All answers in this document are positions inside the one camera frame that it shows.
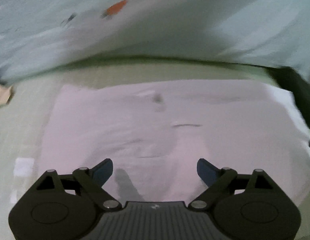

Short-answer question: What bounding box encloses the carrot-printed light blue sheet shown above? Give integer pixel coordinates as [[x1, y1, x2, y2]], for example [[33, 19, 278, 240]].
[[0, 0, 310, 88]]

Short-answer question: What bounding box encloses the dark green cloth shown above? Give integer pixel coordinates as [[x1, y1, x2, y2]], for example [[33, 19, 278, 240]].
[[266, 66, 310, 132]]

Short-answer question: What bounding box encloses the white garment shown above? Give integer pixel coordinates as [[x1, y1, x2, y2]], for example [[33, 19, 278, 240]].
[[40, 79, 310, 203]]

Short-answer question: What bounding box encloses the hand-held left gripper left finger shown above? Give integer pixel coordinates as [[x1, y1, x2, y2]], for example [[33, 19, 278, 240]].
[[35, 158, 122, 210]]

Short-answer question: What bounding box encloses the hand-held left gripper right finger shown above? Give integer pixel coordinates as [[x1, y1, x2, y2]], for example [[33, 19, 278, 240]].
[[188, 158, 275, 210]]

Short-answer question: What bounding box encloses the beige cloth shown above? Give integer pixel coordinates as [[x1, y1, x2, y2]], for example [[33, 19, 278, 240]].
[[0, 84, 15, 109]]

